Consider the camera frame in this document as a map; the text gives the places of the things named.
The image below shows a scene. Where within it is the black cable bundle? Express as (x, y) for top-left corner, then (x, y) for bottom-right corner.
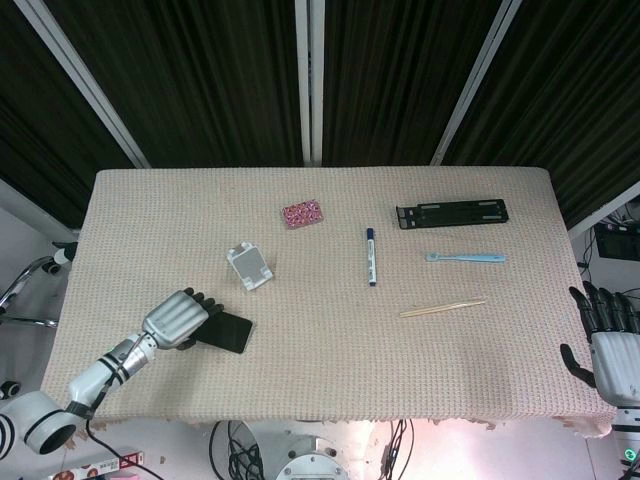
(208, 419), (266, 480)

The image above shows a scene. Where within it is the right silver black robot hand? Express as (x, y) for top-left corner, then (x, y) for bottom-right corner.
(558, 280), (640, 409)

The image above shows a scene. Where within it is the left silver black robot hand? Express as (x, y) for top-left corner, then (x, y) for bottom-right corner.
(141, 287), (226, 352)

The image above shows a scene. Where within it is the black folding laptop stand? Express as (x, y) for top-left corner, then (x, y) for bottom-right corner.
(395, 198), (511, 231)

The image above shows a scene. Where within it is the blue white marker pen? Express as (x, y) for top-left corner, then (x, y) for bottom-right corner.
(363, 227), (380, 288)

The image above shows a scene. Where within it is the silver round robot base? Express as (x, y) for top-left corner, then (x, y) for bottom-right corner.
(274, 434), (349, 480)

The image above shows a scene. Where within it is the white slanted frame post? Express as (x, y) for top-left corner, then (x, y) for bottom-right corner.
(12, 0), (151, 169)
(429, 0), (524, 167)

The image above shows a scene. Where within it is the black pleated curtain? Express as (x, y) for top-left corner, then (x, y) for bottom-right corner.
(0, 0), (640, 229)

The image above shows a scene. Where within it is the beige woven tablecloth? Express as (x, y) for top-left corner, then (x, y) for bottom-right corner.
(40, 167), (619, 441)

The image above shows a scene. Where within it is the white phone stand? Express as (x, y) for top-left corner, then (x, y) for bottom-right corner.
(225, 239), (275, 293)

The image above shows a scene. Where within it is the red white printed box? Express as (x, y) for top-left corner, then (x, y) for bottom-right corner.
(52, 448), (146, 480)

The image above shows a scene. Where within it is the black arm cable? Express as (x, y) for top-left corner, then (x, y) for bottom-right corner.
(85, 362), (132, 464)

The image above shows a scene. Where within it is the pink glitter card case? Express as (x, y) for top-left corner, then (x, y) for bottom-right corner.
(281, 198), (326, 230)

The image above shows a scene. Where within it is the black thin cable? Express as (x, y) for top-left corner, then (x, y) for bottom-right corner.
(379, 418), (416, 480)

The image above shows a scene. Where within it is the chrome office chair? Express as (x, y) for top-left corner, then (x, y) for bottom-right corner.
(0, 240), (80, 329)

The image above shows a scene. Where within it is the white upright frame post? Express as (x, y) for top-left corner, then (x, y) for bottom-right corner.
(293, 0), (325, 168)

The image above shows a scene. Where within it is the light blue toothbrush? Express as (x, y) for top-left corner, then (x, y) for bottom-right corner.
(424, 252), (507, 265)

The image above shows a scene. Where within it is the wooden chopstick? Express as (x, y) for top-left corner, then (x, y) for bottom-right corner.
(399, 300), (488, 318)
(399, 297), (487, 316)

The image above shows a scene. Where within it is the black smartphone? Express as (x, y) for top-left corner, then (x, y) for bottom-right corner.
(197, 310), (255, 356)

